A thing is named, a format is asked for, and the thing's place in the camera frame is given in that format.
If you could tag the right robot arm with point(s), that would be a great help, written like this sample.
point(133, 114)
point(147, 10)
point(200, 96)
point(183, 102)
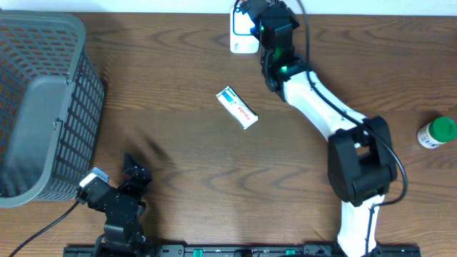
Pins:
point(361, 162)

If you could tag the green lid jar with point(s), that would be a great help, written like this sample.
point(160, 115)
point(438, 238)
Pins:
point(437, 133)

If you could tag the white Panadol box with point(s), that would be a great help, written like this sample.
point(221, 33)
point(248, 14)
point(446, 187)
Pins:
point(233, 103)

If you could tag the dark grey plastic basket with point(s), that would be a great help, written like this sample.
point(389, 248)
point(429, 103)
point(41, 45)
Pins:
point(51, 107)

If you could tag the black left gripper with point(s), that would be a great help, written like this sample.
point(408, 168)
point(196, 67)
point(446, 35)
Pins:
point(141, 176)

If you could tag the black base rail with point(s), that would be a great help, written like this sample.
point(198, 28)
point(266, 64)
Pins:
point(174, 250)

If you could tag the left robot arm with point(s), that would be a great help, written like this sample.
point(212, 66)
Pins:
point(123, 234)

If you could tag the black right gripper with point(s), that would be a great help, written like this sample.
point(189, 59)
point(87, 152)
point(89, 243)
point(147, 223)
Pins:
point(294, 20)

